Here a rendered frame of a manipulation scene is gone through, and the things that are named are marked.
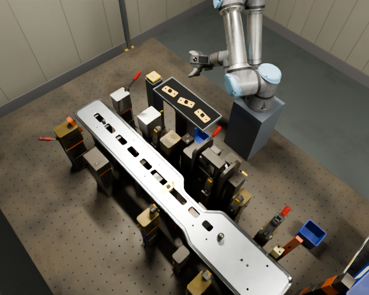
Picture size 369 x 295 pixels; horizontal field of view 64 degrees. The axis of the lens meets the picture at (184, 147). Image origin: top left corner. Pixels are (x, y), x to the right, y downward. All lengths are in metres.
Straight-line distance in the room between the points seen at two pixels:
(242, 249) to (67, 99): 1.58
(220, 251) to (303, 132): 1.98
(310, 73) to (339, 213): 2.10
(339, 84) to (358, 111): 0.39
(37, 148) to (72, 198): 0.45
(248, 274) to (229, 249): 0.12
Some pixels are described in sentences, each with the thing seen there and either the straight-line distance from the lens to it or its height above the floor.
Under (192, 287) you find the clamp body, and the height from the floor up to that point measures 1.04.
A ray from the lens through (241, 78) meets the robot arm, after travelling 1.46.
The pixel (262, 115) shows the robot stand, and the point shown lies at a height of 1.10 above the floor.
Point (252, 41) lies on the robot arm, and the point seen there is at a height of 1.35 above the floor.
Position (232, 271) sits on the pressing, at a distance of 1.35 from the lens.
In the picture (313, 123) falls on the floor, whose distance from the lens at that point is 3.21.
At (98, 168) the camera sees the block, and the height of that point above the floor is 1.03.
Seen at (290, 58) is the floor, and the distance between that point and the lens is 3.82.
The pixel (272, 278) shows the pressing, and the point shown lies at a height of 1.00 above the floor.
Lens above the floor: 2.31
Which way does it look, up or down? 57 degrees down
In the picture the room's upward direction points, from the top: 3 degrees clockwise
